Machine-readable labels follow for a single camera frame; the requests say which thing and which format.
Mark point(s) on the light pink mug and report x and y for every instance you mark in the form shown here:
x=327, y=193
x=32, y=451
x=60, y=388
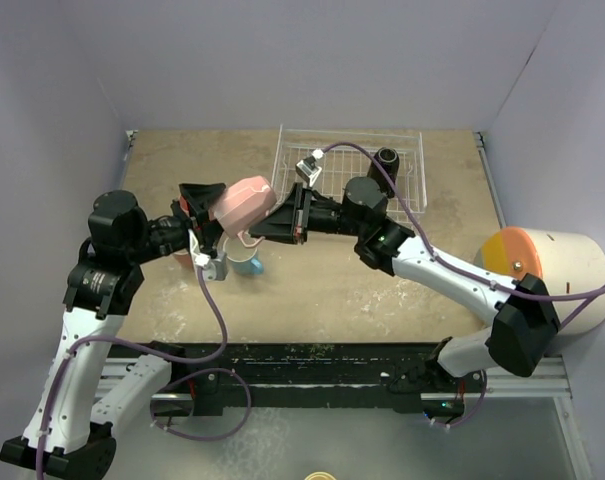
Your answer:
x=242, y=205

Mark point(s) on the cream cylinder with orange lid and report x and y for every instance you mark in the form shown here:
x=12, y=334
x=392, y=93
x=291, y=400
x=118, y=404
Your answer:
x=568, y=263

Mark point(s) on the blue cup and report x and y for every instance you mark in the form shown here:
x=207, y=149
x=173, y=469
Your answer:
x=244, y=261

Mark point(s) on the black mug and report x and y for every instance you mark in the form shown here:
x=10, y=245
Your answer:
x=389, y=160

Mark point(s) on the salmon pink mug with handle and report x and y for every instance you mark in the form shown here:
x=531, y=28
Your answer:
x=184, y=260

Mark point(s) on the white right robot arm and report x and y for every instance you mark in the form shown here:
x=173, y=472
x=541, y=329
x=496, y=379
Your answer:
x=521, y=320

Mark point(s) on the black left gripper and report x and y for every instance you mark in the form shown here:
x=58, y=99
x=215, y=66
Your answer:
x=208, y=234

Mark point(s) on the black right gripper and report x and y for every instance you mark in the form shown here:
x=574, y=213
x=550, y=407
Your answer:
x=291, y=221

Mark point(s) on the white wire dish rack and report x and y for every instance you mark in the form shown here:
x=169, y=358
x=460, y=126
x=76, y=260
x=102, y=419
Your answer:
x=344, y=163

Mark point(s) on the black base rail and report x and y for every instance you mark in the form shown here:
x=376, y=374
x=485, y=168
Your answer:
x=395, y=376

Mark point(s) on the yellow round object at bottom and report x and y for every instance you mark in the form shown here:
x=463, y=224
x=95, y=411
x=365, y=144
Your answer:
x=320, y=475

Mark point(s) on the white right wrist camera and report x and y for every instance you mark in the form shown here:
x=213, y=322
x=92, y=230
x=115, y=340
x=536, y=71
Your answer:
x=308, y=168

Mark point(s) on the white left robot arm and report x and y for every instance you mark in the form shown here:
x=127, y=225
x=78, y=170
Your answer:
x=72, y=435

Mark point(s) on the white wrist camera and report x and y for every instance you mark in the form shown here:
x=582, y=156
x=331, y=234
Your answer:
x=308, y=168
x=211, y=269

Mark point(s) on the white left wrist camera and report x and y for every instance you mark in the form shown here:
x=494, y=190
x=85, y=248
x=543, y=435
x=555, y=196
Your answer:
x=211, y=269

